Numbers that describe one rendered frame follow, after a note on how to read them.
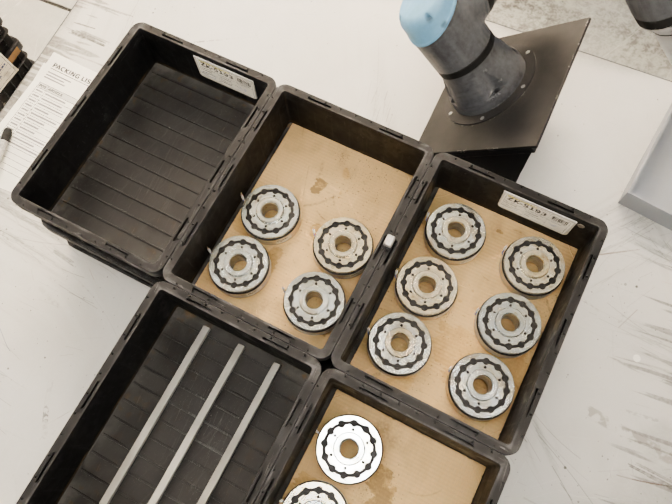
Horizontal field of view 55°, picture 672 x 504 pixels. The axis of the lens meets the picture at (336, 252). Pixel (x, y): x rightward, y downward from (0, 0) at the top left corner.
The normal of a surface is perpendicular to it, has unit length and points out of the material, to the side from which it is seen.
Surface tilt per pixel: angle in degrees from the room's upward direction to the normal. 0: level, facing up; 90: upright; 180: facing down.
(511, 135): 43
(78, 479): 0
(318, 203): 0
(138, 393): 0
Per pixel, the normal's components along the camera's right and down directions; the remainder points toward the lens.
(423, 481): -0.04, -0.33
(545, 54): -0.64, -0.51
